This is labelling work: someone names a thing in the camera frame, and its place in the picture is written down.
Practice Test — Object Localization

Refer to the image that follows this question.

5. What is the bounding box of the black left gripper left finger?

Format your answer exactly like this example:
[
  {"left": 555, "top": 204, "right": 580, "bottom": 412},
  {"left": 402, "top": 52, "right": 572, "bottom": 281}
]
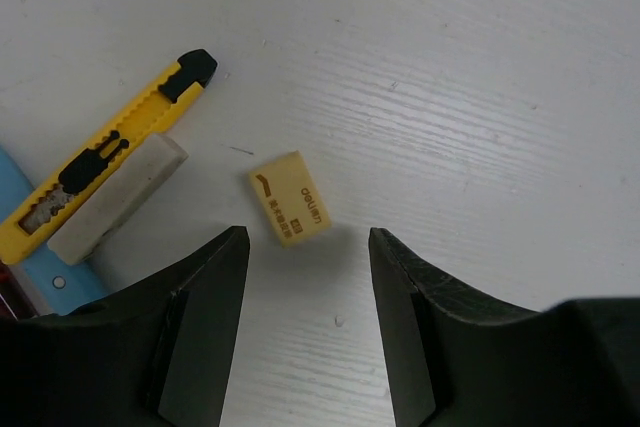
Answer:
[{"left": 1, "top": 226, "right": 250, "bottom": 426}]

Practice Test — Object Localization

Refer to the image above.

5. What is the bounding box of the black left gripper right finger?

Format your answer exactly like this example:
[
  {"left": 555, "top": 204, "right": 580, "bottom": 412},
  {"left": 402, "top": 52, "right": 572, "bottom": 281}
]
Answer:
[{"left": 369, "top": 228, "right": 639, "bottom": 426}]

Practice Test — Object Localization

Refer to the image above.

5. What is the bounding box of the white eraser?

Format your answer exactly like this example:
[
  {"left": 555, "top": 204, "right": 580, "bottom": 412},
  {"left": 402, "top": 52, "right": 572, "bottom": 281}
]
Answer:
[{"left": 47, "top": 133, "right": 188, "bottom": 266}]

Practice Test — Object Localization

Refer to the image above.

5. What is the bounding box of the yellow black utility knife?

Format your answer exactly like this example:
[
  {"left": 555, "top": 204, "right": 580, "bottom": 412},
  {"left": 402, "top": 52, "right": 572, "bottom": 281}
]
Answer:
[{"left": 1, "top": 49, "right": 218, "bottom": 265}]

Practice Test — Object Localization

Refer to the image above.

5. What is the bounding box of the yellow eraser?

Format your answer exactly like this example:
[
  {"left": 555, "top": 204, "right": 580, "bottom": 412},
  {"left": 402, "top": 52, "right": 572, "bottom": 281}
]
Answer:
[{"left": 248, "top": 151, "right": 332, "bottom": 248}]

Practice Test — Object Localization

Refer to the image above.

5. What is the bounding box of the light blue correction tape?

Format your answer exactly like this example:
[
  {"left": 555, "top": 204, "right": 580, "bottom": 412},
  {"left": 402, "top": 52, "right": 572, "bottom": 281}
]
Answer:
[{"left": 1, "top": 150, "right": 109, "bottom": 315}]

